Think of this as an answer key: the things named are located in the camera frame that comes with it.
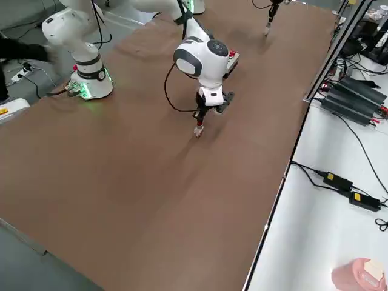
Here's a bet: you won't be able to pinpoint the grey four-button control box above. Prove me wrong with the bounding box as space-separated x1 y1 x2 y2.
224 49 241 80

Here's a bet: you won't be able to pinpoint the black equipment pile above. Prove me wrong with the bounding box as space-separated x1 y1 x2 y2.
341 16 388 67

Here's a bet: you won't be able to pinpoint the black ribbed power supply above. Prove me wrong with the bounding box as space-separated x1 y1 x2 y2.
319 76 388 127

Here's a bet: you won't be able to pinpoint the black power adapter yellow label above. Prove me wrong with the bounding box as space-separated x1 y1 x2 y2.
348 190 382 213
322 171 355 191

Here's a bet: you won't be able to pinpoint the white side table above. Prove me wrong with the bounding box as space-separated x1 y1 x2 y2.
242 45 388 291

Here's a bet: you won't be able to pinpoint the white power strip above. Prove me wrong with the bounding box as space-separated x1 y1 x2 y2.
11 61 34 84

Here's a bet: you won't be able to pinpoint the white box with yellow label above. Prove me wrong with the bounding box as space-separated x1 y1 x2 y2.
0 98 32 125

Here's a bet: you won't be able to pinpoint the person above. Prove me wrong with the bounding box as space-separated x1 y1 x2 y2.
0 32 52 104

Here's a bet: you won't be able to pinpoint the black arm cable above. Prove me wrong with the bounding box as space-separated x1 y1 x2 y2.
164 0 202 113
250 0 273 10

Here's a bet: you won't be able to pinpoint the aluminium frame post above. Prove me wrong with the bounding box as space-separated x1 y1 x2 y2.
303 0 375 104

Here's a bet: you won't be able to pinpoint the black adapter cable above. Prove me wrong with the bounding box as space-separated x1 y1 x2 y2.
290 161 326 189

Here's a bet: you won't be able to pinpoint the long black power cable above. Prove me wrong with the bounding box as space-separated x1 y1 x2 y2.
329 110 388 195

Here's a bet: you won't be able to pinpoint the black arm base cables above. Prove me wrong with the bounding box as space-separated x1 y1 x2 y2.
44 85 75 98

